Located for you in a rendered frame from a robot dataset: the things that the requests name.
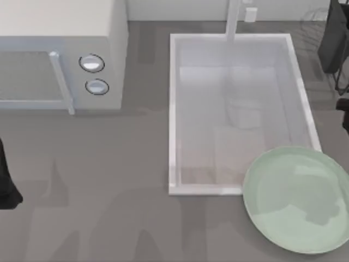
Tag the white sink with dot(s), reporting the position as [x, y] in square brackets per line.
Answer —
[174, 136]

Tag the pale microwave oven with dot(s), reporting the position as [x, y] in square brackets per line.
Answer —
[111, 90]

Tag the small microwave knob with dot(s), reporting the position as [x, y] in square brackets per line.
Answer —
[97, 86]

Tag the large microwave knob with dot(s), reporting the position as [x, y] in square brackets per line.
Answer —
[91, 63]

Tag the tall white tap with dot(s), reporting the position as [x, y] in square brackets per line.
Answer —
[232, 21]

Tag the pale green plate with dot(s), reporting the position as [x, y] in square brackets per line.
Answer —
[294, 199]

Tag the white wall socket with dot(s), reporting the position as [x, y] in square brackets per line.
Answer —
[251, 14]

